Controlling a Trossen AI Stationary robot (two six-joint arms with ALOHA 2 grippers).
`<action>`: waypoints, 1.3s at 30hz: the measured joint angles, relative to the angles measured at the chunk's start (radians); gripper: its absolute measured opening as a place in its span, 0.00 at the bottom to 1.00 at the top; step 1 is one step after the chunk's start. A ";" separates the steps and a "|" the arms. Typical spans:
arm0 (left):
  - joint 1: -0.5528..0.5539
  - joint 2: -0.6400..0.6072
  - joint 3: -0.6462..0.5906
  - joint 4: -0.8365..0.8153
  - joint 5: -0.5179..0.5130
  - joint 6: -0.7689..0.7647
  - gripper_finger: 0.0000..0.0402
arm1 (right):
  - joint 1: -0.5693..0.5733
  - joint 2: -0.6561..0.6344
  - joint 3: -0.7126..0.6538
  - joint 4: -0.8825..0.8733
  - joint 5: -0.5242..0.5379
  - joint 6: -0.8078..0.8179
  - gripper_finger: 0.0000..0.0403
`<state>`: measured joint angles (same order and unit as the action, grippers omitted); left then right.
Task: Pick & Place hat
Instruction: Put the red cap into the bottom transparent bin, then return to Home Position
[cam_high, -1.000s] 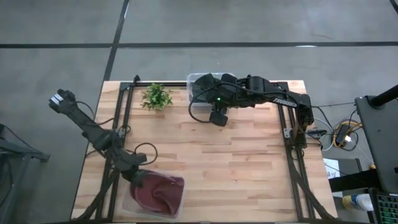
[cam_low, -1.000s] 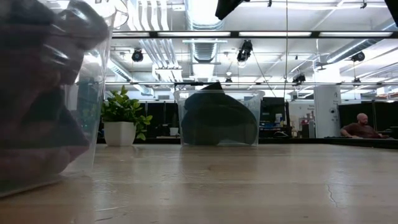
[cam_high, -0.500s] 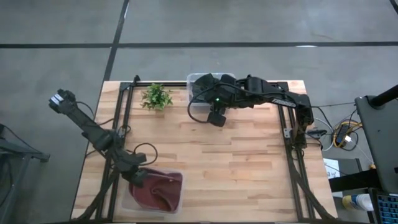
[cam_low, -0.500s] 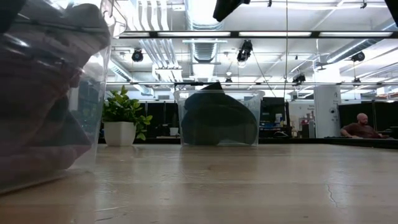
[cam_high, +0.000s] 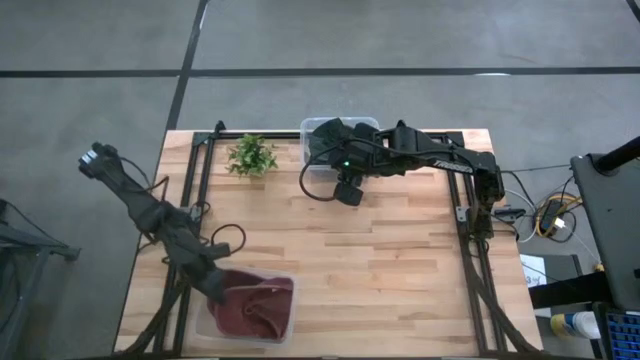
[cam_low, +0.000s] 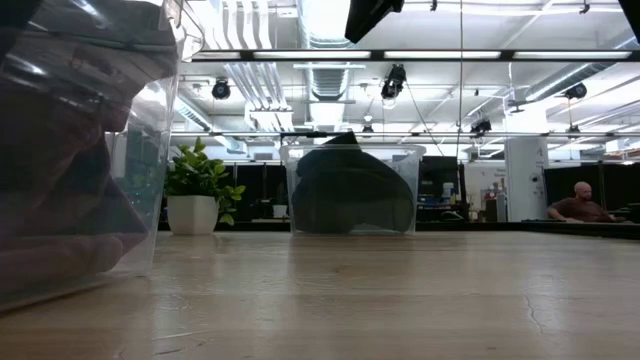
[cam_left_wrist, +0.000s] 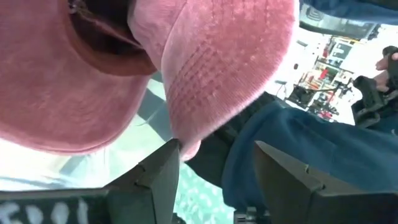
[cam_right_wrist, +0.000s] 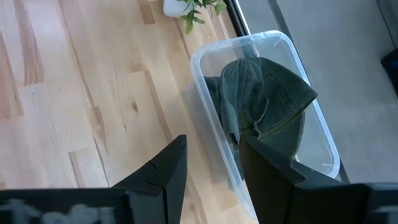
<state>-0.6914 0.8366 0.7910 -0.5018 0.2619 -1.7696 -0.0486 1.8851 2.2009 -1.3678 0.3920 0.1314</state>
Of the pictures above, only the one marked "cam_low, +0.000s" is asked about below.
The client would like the white building column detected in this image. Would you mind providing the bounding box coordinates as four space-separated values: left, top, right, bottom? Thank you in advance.
503 136 550 224

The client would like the black hanging spotlight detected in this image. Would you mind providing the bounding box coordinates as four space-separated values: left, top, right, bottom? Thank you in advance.
380 63 408 100
211 77 232 100
563 81 589 101
469 117 493 138

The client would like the black overhead beam with lights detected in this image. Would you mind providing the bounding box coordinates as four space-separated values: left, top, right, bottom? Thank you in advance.
191 48 640 63

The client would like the ceiling vent grille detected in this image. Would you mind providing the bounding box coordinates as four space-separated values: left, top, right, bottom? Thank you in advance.
310 67 348 102

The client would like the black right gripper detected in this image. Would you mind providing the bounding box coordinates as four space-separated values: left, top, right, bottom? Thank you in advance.
344 0 405 45

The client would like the small clear plastic bin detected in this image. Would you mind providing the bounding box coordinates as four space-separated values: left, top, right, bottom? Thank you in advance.
278 142 428 237

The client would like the round silver air duct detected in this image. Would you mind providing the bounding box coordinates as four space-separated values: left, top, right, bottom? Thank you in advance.
298 0 352 50

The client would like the black aluminium table frame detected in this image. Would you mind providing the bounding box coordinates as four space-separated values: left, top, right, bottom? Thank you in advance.
157 218 640 241

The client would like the black ceiling track rail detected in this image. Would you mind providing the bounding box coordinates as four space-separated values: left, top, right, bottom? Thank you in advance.
169 130 640 139

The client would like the dark green bucket hat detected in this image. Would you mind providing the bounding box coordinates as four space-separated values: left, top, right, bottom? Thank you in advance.
291 130 416 235

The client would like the person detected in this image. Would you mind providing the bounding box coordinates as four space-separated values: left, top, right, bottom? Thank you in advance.
546 180 627 224

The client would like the large clear plastic bin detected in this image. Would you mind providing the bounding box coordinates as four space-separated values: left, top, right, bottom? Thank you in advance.
0 0 206 312

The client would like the green potted plant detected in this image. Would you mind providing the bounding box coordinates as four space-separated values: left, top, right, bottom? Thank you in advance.
163 137 248 237

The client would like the thin hanging vertical cable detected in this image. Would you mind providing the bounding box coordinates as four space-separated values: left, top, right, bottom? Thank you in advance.
457 0 465 161

